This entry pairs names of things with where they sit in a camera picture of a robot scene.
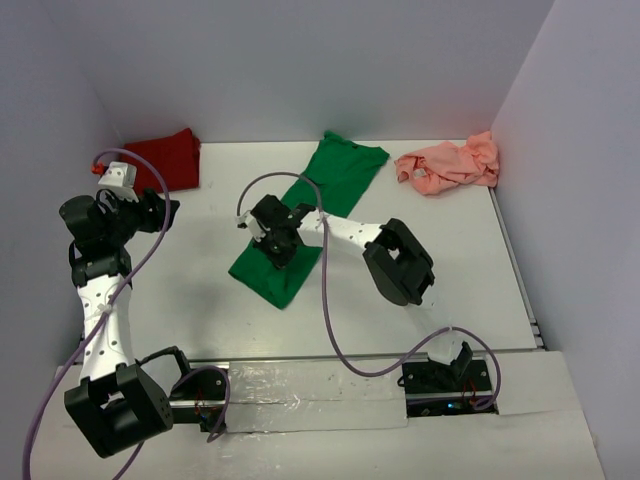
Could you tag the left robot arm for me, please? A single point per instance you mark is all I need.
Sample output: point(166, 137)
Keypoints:
point(116, 405)

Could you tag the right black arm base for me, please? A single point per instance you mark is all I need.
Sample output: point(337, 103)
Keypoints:
point(426, 395)

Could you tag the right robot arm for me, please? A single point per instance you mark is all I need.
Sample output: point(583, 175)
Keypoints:
point(400, 267)

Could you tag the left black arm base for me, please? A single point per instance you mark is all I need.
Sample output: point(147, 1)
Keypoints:
point(201, 399)

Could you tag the red folded t-shirt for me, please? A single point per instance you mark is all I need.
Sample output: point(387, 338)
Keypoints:
point(176, 158)

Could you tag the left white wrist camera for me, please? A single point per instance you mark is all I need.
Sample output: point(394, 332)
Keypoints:
point(119, 179)

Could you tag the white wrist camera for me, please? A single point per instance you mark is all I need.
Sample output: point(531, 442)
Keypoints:
point(249, 222)
point(119, 179)

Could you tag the silver taped cover plate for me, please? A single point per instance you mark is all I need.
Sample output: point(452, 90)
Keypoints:
point(311, 395)

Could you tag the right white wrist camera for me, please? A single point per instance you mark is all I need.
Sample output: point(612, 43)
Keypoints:
point(249, 222)

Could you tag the pink crumpled t-shirt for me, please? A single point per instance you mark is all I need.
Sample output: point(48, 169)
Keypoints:
point(436, 169)

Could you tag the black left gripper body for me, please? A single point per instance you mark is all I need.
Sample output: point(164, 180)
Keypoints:
point(128, 217)

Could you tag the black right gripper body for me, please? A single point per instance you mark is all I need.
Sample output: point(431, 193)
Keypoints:
point(276, 249)

